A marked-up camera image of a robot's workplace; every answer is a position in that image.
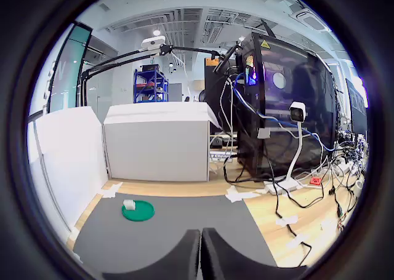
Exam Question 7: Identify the round green lid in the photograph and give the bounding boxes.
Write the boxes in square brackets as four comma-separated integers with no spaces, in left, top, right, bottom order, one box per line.
[121,199,156,223]

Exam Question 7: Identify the dark grey mat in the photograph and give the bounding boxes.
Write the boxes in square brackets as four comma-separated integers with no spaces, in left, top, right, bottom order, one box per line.
[72,193,279,276]

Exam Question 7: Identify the white tape strip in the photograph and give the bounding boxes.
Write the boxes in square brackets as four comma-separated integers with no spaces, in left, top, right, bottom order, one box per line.
[286,233,310,249]
[275,215,299,227]

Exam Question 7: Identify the white tape cross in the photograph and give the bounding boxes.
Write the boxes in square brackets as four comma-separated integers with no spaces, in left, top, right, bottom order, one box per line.
[225,186,261,203]
[101,181,124,199]

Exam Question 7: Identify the white power strip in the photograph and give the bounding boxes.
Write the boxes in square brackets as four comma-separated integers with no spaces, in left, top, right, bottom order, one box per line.
[264,180,299,196]

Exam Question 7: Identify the white partition box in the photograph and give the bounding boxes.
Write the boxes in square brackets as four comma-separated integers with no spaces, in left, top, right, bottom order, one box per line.
[32,106,110,231]
[26,119,71,241]
[103,101,221,183]

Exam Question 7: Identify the blue shelf rack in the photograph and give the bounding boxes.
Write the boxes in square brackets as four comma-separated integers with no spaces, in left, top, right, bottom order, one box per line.
[133,65,169,104]

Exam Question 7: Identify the large black cabinet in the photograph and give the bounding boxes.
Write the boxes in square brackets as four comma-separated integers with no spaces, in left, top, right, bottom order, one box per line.
[236,32,339,182]

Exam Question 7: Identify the black monitor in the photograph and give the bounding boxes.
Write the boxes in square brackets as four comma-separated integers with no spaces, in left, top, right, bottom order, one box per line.
[345,78,369,139]

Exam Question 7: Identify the teal glass panel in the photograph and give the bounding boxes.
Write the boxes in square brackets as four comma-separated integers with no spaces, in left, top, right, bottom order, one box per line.
[46,23,93,111]

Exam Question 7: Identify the white overhead webcam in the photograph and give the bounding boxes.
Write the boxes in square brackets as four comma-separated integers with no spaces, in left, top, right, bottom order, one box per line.
[140,36,167,52]

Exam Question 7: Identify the long black camera cable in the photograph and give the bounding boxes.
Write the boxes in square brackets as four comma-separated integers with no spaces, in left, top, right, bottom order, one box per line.
[273,186,312,268]

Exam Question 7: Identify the white cable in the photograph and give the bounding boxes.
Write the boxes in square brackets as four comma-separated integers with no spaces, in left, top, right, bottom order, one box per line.
[219,76,235,162]

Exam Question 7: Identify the blue cable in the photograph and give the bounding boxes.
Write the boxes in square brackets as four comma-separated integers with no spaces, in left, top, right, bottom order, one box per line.
[232,73,336,153]

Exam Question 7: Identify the white camera on stand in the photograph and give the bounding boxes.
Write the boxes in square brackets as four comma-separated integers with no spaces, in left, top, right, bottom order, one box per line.
[270,100,308,194]

